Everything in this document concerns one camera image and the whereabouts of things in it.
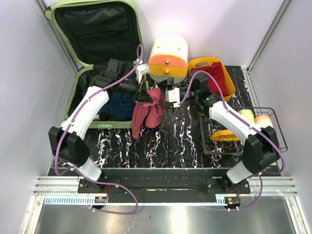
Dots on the white cylindrical drawer cabinet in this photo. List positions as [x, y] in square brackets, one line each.
[168, 58]

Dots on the pink white cup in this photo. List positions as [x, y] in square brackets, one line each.
[263, 121]

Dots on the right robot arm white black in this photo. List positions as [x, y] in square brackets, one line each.
[260, 144]

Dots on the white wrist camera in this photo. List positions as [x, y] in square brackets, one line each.
[173, 95]
[141, 71]

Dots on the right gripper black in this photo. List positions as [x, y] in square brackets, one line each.
[168, 106]

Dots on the red garment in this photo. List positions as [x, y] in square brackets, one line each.
[215, 69]

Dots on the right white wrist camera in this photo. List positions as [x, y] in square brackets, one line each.
[173, 95]

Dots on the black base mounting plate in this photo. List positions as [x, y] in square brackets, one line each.
[207, 185]

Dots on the yellow plate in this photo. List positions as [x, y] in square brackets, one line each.
[223, 135]

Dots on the orange plastic basket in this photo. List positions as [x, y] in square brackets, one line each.
[200, 62]

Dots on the green hard-shell suitcase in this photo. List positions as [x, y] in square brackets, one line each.
[94, 32]

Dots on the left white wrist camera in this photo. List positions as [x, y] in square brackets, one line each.
[141, 71]

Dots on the navy blue garment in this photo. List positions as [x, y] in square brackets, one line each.
[120, 107]

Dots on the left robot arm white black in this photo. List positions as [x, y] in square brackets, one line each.
[67, 140]

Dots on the pink garment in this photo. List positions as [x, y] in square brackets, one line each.
[148, 113]

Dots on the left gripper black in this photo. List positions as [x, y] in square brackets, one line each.
[141, 94]

